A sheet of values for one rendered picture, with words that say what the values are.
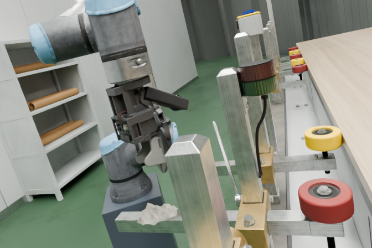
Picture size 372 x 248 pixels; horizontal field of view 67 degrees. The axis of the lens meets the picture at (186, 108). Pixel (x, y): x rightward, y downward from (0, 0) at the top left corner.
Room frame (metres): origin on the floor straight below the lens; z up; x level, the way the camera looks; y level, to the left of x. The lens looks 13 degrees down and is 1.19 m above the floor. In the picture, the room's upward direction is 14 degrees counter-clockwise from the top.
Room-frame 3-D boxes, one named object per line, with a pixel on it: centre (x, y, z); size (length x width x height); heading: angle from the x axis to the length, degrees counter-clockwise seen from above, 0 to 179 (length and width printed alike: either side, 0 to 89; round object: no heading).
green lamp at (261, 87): (0.47, -0.13, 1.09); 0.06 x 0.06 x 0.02
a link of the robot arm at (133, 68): (0.56, 0.09, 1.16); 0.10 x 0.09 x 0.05; 38
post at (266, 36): (1.64, -0.55, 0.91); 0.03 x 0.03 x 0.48; 68
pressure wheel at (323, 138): (0.62, -0.30, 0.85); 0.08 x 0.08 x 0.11
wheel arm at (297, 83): (1.63, -0.49, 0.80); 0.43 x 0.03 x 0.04; 68
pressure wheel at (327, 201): (0.40, -0.18, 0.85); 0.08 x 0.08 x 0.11
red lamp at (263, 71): (0.47, -0.13, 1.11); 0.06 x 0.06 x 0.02
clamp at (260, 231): (0.46, -0.08, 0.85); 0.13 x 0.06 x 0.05; 158
